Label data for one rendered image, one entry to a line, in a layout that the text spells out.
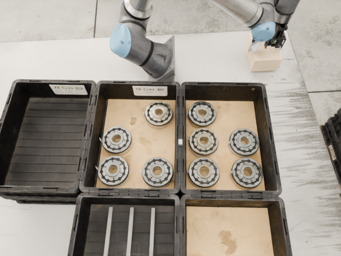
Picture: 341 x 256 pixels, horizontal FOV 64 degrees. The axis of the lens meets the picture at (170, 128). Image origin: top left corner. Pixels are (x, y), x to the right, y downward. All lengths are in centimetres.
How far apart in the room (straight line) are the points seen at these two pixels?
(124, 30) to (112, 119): 33
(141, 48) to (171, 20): 148
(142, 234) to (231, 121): 50
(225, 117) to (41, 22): 210
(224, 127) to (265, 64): 41
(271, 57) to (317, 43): 138
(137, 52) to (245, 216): 71
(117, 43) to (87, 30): 150
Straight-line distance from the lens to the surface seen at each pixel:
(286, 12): 115
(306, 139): 126
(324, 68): 252
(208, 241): 91
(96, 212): 95
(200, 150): 94
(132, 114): 104
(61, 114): 111
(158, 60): 114
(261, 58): 129
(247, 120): 106
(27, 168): 107
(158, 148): 97
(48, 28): 271
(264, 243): 95
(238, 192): 85
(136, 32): 113
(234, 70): 134
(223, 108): 106
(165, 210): 92
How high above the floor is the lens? 173
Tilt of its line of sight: 64 degrees down
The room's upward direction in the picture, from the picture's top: straight up
